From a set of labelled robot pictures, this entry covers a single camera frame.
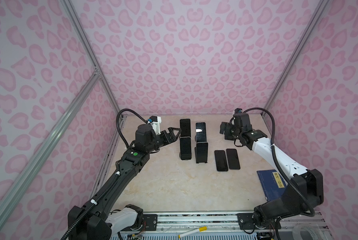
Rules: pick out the purple phone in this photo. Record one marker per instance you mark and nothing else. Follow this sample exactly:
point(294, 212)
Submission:
point(233, 159)

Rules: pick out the corner aluminium post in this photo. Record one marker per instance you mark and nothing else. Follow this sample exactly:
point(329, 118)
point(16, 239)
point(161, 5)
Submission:
point(302, 42)
point(84, 39)

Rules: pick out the left corner aluminium post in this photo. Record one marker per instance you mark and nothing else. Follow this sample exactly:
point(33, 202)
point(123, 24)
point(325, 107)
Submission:
point(84, 39)

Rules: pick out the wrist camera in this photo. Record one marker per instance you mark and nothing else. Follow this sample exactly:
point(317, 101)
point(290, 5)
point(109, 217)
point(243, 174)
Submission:
point(155, 122)
point(241, 119)

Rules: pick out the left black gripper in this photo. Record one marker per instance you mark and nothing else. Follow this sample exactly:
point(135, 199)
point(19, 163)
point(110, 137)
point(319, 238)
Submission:
point(167, 140)

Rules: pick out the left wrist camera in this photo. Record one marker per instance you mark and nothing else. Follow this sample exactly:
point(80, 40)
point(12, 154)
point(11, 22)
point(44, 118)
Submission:
point(155, 122)

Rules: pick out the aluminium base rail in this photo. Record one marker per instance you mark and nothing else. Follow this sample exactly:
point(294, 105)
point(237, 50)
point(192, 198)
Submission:
point(131, 223)

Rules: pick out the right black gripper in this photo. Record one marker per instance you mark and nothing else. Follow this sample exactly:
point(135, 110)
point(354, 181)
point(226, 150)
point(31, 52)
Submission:
point(227, 131)

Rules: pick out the blue book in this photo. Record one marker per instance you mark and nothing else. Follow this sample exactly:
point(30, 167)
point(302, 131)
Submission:
point(272, 183)

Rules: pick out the diagonal aluminium frame bar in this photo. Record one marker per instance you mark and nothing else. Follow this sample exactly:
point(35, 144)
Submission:
point(31, 170)

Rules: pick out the white yellow marker pen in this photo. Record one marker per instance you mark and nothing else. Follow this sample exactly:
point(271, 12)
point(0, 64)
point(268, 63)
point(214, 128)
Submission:
point(195, 231)

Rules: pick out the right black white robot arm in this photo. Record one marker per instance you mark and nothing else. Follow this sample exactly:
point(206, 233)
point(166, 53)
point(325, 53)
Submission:
point(304, 187)

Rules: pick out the black phone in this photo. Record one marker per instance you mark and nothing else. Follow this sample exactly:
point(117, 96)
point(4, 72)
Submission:
point(201, 132)
point(185, 125)
point(221, 161)
point(201, 152)
point(185, 148)

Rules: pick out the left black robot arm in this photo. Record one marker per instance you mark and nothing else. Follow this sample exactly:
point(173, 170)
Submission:
point(88, 222)

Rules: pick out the right corner aluminium post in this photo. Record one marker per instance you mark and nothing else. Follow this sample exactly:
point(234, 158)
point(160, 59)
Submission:
point(302, 42)

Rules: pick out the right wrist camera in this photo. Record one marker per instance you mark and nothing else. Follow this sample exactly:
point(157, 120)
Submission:
point(241, 119)

